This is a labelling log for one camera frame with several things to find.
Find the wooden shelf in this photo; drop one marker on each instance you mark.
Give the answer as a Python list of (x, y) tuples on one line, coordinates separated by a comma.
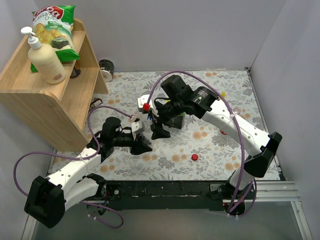
[(57, 112)]

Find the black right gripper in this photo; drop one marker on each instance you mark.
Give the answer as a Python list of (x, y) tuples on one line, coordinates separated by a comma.
[(163, 121)]

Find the red bottle cap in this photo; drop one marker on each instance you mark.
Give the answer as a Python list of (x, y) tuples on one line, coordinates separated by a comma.
[(194, 157)]

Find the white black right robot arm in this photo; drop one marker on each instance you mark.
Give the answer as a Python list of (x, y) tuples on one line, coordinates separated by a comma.
[(258, 147)]

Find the cassava chips bag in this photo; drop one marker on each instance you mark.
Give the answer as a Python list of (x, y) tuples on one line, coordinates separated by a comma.
[(53, 26)]

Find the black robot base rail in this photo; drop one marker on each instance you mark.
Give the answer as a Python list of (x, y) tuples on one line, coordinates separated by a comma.
[(165, 194)]

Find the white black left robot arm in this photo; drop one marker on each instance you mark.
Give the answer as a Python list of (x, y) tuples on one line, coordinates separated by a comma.
[(50, 197)]

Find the cream lotion pump bottle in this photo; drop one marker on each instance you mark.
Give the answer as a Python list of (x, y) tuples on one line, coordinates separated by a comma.
[(44, 58)]

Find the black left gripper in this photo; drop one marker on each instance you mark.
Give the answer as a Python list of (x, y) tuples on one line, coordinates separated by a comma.
[(135, 143)]

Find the black tape roll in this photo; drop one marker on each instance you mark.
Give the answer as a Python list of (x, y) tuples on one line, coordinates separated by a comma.
[(107, 69)]

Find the green Gillette razor box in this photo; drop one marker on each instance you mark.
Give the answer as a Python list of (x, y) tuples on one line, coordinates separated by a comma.
[(177, 121)]

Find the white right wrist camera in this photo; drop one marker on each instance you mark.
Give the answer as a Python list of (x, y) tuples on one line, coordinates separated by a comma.
[(145, 106)]

